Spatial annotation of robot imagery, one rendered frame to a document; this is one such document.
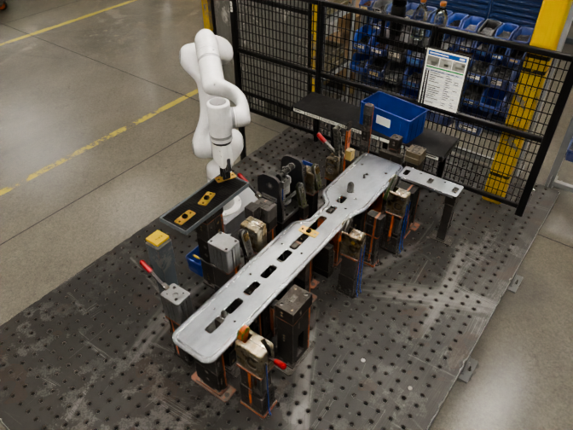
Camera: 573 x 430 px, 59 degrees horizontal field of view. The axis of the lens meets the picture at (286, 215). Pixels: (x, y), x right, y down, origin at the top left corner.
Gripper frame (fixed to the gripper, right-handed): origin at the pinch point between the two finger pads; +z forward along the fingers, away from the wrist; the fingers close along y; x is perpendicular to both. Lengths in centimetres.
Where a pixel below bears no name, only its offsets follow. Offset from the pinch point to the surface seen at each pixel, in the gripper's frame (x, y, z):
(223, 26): 119, -270, 48
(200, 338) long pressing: -35, 53, 22
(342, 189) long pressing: 52, 10, 22
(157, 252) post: -36.8, 20.5, 8.8
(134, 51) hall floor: 74, -441, 123
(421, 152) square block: 97, 11, 16
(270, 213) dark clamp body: 12.5, 14.5, 16.1
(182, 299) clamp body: -36, 40, 16
